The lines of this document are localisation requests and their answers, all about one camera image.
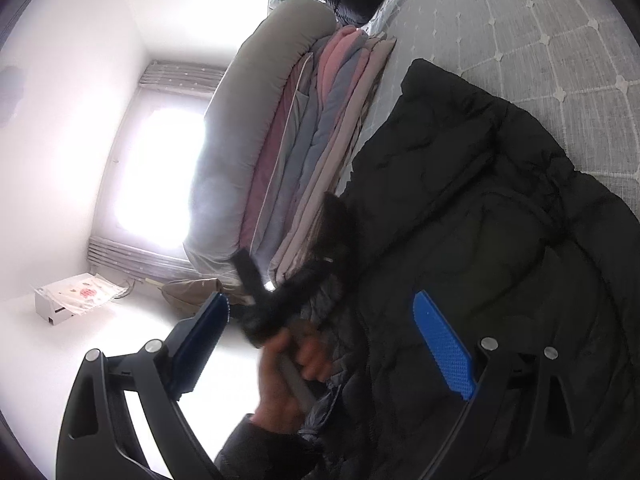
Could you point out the bright window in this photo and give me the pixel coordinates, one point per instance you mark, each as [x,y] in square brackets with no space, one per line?
[160,170]

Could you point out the printed white plastic bag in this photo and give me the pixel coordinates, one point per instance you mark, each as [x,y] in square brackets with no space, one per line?
[85,292]

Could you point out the white cardboard box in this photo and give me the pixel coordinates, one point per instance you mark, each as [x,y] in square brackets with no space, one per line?
[52,310]

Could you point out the person's left hand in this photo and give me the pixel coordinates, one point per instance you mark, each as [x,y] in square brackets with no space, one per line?
[272,390]

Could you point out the brown cloth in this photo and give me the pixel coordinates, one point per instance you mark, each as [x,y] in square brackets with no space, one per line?
[195,297]

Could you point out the grey quilted mattress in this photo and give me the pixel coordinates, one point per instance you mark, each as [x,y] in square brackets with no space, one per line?
[550,35]

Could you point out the large black puffer jacket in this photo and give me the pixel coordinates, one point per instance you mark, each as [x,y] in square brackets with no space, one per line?
[475,210]

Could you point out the stack of folded blankets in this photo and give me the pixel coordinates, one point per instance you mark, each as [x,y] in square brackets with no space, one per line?
[320,135]

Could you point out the person's left forearm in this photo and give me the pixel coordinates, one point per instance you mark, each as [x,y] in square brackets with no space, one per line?
[265,452]

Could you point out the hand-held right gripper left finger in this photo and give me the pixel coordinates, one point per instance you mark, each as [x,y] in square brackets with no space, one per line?
[200,345]

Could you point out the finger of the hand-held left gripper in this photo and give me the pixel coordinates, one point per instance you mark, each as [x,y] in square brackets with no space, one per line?
[250,277]
[305,280]

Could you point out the grey curtain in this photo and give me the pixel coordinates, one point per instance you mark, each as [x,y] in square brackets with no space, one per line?
[135,260]
[182,77]

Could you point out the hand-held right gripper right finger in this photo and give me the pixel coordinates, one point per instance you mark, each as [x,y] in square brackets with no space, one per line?
[445,345]

